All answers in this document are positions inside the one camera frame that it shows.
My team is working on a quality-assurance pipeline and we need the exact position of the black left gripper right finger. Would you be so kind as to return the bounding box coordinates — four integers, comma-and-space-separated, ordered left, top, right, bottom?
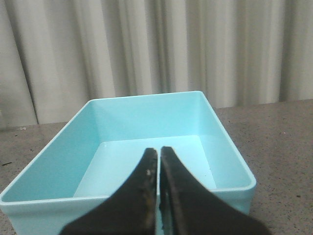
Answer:
160, 146, 270, 235

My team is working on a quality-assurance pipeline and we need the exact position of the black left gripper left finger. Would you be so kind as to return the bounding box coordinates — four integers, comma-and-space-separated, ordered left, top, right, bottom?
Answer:
60, 148, 157, 235

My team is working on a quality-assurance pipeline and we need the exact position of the light blue plastic box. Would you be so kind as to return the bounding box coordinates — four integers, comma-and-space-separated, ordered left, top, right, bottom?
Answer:
0, 91, 256, 235

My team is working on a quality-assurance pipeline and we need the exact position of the grey pleated curtain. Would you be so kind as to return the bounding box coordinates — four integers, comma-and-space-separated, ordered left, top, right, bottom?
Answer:
0, 0, 313, 129

